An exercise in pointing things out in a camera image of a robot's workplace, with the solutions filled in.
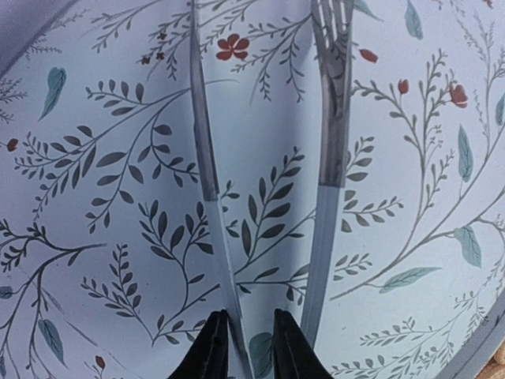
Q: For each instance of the floral patterned tablecloth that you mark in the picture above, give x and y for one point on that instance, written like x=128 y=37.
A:
x=107 y=265

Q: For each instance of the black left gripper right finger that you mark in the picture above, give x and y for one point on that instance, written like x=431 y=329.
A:
x=293 y=358

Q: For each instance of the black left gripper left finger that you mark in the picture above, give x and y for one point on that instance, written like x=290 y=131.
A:
x=208 y=357

